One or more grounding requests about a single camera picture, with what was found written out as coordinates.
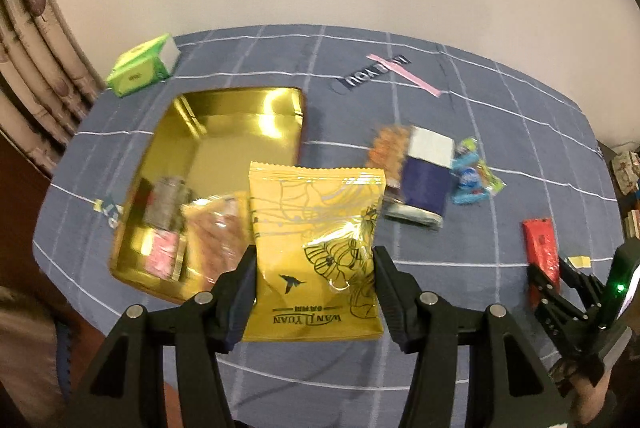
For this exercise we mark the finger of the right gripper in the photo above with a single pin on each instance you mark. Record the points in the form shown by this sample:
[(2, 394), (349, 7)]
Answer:
[(566, 325), (589, 289)]

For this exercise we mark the navy white snack box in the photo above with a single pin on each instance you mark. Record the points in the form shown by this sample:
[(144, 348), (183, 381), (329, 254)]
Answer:
[(426, 177)]

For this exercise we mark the cluttered side shelf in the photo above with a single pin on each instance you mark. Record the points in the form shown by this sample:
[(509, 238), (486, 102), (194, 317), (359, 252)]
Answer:
[(623, 168)]

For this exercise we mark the red snack packet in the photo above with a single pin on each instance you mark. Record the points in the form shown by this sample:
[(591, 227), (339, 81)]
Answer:
[(541, 247)]

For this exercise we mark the yellow Wanlyuan snack bag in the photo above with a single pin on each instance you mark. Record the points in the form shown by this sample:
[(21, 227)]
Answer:
[(314, 230)]

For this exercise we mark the beige patterned curtain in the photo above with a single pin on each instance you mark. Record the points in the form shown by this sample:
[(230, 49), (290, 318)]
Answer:
[(47, 85)]

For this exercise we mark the pink patterned snack pack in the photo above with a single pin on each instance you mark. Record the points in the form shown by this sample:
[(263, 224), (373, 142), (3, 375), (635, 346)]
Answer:
[(163, 253)]

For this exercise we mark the green tissue pack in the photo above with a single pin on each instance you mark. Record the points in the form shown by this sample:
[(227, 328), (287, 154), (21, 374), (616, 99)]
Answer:
[(144, 65)]

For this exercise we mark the clear bag orange snacks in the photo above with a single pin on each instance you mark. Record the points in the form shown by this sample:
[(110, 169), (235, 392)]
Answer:
[(388, 152)]

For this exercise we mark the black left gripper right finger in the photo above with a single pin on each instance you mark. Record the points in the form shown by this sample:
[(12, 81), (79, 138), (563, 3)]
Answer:
[(508, 384)]

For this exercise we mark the blue candy packet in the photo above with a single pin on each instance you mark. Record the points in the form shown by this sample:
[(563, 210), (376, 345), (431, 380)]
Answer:
[(468, 186)]

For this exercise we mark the green candy wrapper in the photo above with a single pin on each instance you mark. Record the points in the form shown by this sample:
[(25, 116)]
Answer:
[(492, 183)]

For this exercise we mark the small clear nut bag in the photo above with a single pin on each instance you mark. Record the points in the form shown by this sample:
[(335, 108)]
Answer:
[(217, 234)]

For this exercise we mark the red gold metal tin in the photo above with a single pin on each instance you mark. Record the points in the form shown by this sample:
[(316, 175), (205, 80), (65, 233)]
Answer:
[(209, 139)]

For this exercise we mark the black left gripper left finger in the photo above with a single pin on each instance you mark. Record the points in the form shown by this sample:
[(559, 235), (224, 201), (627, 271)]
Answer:
[(124, 383)]

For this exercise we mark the grey clear seed bag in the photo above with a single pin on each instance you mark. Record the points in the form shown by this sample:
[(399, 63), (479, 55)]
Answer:
[(163, 208)]

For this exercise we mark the pale green packet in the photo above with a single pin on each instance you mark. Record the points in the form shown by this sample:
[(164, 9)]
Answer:
[(395, 208)]

